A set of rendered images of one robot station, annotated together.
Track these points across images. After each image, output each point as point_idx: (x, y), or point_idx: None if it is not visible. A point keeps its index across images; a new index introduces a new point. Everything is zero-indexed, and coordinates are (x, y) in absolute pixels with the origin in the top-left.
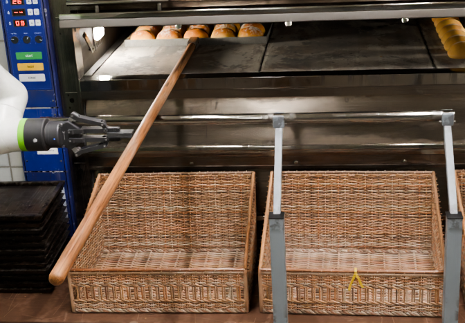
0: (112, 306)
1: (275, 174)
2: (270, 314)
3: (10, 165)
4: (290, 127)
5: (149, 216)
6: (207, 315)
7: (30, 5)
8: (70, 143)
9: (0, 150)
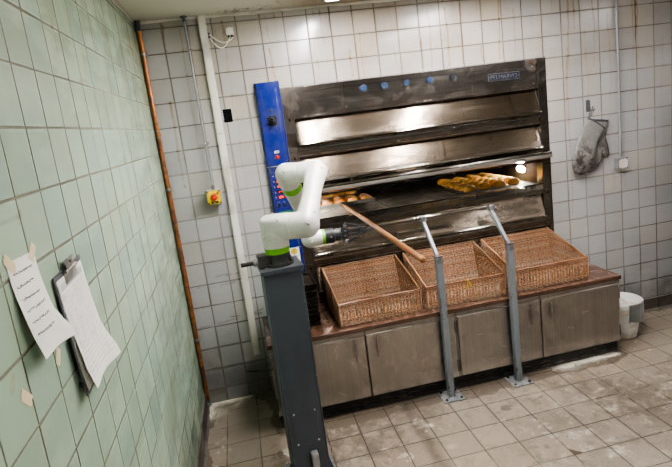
0: (359, 320)
1: (430, 240)
2: (432, 309)
3: None
4: (408, 230)
5: (349, 284)
6: (405, 315)
7: None
8: (344, 237)
9: (314, 244)
